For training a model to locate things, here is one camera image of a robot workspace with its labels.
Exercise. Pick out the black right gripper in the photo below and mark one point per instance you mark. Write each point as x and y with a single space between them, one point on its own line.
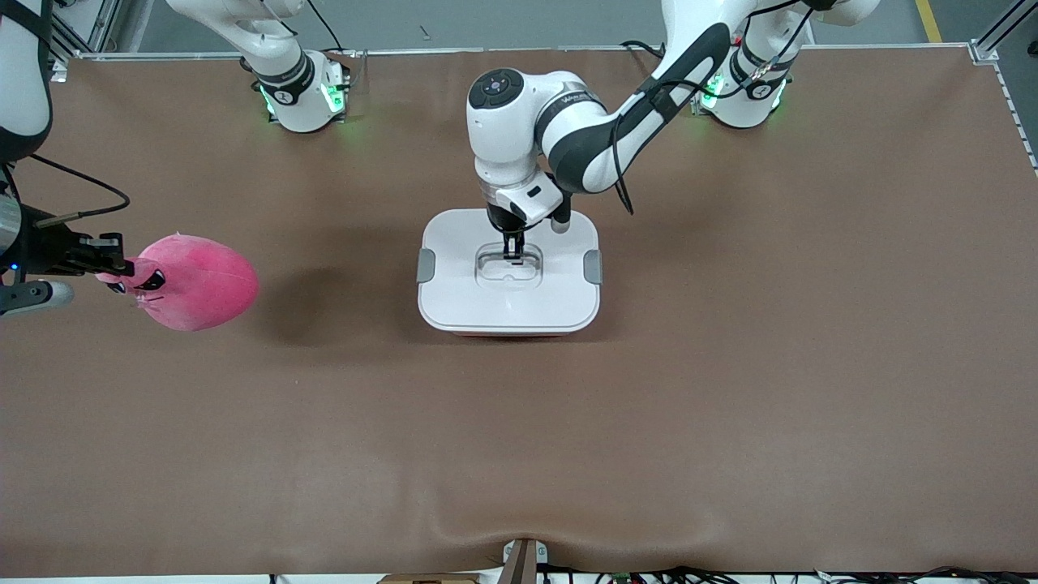
45 247

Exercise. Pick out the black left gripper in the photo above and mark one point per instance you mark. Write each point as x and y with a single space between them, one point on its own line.
500 219

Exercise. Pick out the white box lid grey latches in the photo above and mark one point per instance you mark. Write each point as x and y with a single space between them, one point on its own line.
509 304

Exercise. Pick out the pink plush toy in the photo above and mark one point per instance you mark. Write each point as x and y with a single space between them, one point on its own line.
203 284

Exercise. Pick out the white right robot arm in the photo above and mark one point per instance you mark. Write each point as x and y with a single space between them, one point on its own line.
300 105

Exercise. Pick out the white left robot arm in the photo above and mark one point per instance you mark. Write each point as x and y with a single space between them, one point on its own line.
503 138

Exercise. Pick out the pink plastic box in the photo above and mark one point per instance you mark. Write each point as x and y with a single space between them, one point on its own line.
511 333

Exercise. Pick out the brown table mat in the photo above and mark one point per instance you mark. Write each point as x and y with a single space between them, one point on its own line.
519 446

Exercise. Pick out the brown cardboard piece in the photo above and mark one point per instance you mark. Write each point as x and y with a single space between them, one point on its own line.
430 579

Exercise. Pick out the aluminium table edge rail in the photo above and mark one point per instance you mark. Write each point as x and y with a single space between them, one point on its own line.
446 50

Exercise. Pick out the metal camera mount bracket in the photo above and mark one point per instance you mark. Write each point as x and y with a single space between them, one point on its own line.
523 564

